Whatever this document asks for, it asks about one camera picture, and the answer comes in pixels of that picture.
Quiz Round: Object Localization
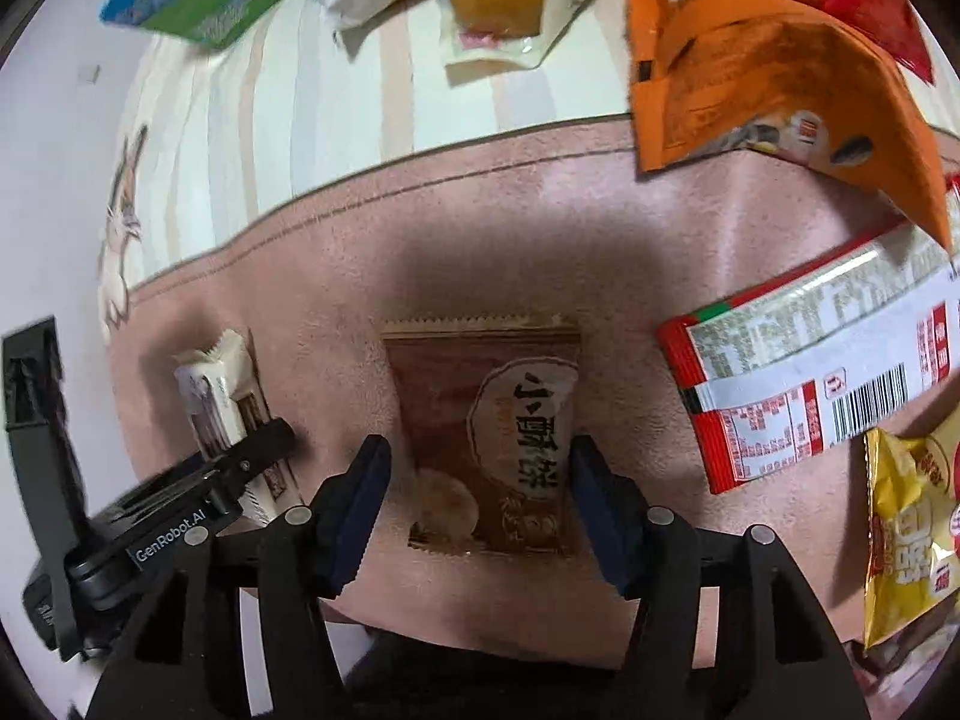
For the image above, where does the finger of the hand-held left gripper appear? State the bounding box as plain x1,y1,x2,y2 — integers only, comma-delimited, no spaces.
2,317,83,661
196,418,297,492

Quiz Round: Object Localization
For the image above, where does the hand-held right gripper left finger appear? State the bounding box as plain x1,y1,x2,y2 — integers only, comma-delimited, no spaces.
86,433,395,720

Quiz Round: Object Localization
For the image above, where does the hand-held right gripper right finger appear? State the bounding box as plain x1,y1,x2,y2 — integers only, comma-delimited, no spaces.
566,433,875,720

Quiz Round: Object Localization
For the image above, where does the white snack bar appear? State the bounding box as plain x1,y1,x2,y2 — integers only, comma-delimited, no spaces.
174,328,305,527

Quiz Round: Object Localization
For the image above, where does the brown snack packet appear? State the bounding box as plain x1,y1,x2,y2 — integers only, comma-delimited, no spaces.
379,315,582,557

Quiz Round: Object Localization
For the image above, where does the striped pink cat mat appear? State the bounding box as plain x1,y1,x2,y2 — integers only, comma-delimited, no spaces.
97,0,960,691

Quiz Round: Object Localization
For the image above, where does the red white snack packet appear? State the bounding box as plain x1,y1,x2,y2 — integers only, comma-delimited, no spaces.
656,187,960,494

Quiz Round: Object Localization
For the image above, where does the yellow snack packet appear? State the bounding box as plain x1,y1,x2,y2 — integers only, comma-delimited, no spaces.
862,427,960,650

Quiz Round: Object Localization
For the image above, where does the pink patterned cloth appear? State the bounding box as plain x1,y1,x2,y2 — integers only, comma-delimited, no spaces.
844,634,938,706

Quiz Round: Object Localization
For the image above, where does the orange snack packet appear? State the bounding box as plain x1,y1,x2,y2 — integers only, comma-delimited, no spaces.
626,0,955,254

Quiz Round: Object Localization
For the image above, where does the red orange snack bag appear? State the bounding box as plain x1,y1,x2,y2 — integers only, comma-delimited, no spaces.
600,0,935,85

